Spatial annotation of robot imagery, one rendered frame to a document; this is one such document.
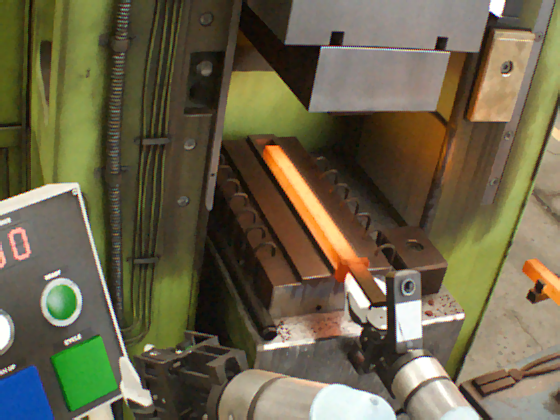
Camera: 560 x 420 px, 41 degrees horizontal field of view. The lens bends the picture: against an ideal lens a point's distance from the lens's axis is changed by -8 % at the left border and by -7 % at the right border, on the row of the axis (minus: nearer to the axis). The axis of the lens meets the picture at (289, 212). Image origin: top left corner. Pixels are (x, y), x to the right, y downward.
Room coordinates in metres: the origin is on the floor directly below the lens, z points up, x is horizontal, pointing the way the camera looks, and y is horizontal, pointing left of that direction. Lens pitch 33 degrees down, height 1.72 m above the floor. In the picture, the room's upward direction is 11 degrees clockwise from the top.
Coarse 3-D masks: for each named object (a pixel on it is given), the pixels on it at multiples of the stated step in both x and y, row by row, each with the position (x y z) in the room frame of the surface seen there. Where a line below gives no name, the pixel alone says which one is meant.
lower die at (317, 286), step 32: (224, 160) 1.28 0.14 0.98; (256, 160) 1.28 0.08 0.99; (224, 192) 1.17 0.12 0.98; (256, 192) 1.17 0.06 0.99; (288, 192) 1.18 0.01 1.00; (320, 192) 1.21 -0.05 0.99; (288, 224) 1.09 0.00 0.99; (352, 224) 1.13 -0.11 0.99; (256, 256) 1.01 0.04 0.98; (288, 256) 1.01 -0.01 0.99; (320, 256) 1.02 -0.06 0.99; (384, 256) 1.05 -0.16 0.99; (256, 288) 0.99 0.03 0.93; (288, 288) 0.95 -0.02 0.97; (320, 288) 0.97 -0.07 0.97
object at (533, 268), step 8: (528, 264) 1.13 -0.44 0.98; (536, 264) 1.14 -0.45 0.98; (528, 272) 1.13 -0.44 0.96; (536, 272) 1.11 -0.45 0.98; (544, 272) 1.12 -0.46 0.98; (536, 280) 1.11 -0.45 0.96; (544, 280) 1.10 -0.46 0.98; (552, 280) 1.10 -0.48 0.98; (552, 288) 1.08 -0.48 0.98; (552, 296) 1.07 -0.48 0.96
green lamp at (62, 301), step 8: (56, 288) 0.68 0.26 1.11; (64, 288) 0.69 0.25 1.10; (72, 288) 0.70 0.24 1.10; (48, 296) 0.67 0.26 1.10; (56, 296) 0.68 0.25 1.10; (64, 296) 0.69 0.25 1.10; (72, 296) 0.69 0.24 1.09; (48, 304) 0.67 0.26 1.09; (56, 304) 0.67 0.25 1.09; (64, 304) 0.68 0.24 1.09; (72, 304) 0.69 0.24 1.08; (56, 312) 0.67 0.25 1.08; (64, 312) 0.67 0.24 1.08; (72, 312) 0.68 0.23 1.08; (64, 320) 0.67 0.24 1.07
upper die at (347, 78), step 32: (256, 32) 1.13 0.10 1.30; (288, 64) 1.01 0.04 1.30; (320, 64) 0.94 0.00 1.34; (352, 64) 0.96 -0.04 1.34; (384, 64) 0.98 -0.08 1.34; (416, 64) 1.00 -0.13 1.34; (320, 96) 0.94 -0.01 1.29; (352, 96) 0.96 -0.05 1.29; (384, 96) 0.99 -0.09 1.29; (416, 96) 1.01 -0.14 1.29
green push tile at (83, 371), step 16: (96, 336) 0.69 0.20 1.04; (64, 352) 0.65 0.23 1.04; (80, 352) 0.66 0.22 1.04; (96, 352) 0.67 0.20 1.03; (64, 368) 0.63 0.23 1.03; (80, 368) 0.65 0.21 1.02; (96, 368) 0.66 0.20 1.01; (64, 384) 0.62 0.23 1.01; (80, 384) 0.64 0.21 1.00; (96, 384) 0.65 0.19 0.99; (112, 384) 0.66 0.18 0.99; (80, 400) 0.62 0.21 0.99
